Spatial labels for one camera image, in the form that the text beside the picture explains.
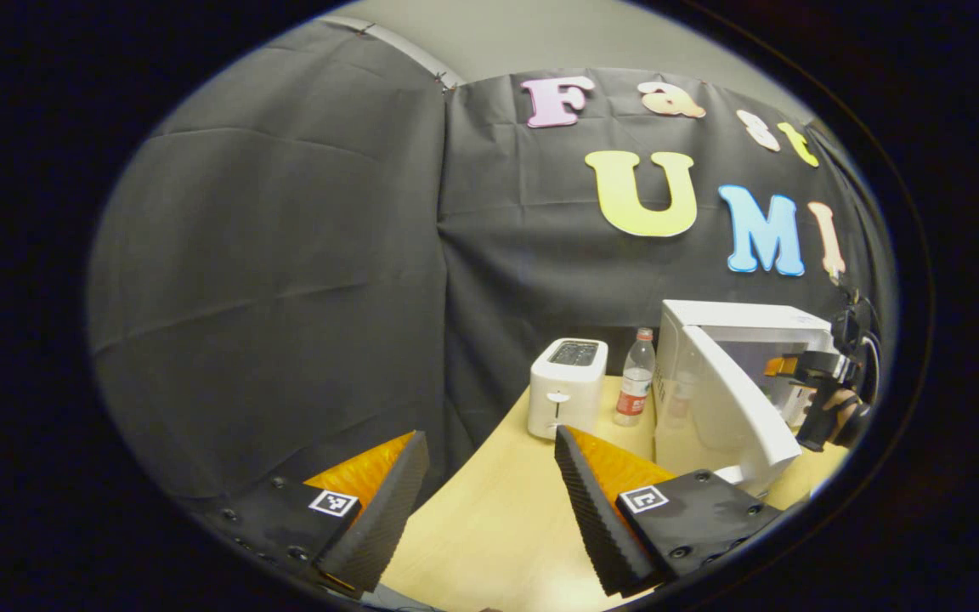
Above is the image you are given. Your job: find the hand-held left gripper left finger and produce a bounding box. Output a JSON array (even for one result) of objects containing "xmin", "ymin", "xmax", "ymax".
[{"xmin": 201, "ymin": 429, "xmax": 431, "ymax": 596}]

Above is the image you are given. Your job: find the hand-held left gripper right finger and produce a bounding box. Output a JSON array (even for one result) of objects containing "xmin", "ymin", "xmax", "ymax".
[{"xmin": 554, "ymin": 425, "xmax": 784, "ymax": 598}]

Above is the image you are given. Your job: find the white microwave oven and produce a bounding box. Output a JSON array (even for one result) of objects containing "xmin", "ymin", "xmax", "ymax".
[{"xmin": 653, "ymin": 299, "xmax": 839, "ymax": 498}]

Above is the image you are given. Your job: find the white toaster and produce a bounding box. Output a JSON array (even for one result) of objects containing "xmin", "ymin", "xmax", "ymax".
[{"xmin": 527, "ymin": 337, "xmax": 609, "ymax": 440}]

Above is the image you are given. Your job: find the clear bottle with red label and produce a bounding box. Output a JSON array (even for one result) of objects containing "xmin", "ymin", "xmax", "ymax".
[{"xmin": 613, "ymin": 327, "xmax": 657, "ymax": 428}]

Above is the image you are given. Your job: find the black camera cable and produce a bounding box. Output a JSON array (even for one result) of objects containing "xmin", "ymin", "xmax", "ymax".
[{"xmin": 855, "ymin": 327, "xmax": 883, "ymax": 426}]

